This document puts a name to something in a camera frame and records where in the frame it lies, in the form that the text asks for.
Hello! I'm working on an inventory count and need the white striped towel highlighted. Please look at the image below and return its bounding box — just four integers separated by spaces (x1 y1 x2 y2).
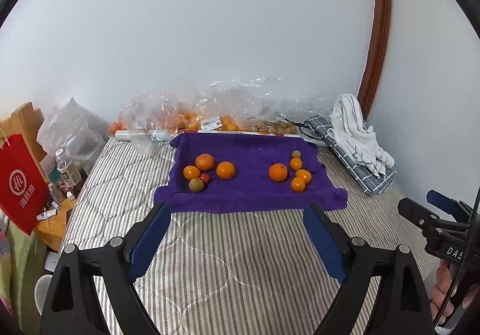
331 94 395 177

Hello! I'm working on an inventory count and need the yellow-green round fruit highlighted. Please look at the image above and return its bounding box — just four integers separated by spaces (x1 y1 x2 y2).
189 178 204 193

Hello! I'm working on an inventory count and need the orange tangerine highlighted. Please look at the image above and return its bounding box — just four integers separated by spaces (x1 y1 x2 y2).
182 165 201 180

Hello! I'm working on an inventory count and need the brown wooden door frame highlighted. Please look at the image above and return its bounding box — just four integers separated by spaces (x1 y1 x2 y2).
357 0 392 118

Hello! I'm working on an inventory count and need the red paper bag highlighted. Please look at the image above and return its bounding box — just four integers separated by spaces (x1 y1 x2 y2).
0 134 49 235

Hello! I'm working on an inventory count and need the small orange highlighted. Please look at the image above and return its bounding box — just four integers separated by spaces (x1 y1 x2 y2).
295 168 312 185
289 157 303 171
290 177 307 193

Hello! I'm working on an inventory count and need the grey checked cloth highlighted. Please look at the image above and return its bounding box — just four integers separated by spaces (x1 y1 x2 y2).
304 116 397 195

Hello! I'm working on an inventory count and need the small yellow-green fruit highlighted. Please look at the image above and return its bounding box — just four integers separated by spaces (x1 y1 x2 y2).
291 149 302 158

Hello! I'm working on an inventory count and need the plastic wrap roll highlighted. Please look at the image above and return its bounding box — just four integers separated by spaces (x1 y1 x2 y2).
114 129 176 141

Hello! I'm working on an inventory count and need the clear plastic bag of oranges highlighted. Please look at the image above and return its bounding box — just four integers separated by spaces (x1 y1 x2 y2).
115 78 330 154

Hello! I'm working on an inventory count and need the plastic water bottle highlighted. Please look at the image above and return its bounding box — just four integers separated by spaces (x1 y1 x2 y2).
55 148 82 188

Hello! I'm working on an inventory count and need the bag of brown longans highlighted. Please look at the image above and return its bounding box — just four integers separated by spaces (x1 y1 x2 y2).
246 120 297 135

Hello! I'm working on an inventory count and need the small red fruit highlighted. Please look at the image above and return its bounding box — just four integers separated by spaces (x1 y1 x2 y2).
199 172 211 185

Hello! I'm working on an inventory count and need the purple towel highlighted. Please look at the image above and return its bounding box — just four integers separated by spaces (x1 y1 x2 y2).
154 133 347 213

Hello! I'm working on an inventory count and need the striped quilted mattress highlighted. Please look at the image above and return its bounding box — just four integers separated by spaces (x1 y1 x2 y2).
59 135 442 335

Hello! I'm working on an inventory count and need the person's right hand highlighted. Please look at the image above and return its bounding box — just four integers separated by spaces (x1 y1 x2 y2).
430 260 479 319

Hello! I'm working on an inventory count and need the large orange group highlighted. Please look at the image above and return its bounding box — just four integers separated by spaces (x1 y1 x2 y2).
268 163 289 183

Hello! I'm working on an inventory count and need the white cup on floor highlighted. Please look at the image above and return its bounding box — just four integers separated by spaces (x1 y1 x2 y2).
34 274 52 315

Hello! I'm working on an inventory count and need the clear plastic bag left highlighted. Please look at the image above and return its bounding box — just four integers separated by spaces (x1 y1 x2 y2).
37 97 107 174

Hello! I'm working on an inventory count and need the wooden bedside table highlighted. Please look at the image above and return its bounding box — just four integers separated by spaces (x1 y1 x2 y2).
33 198 77 252

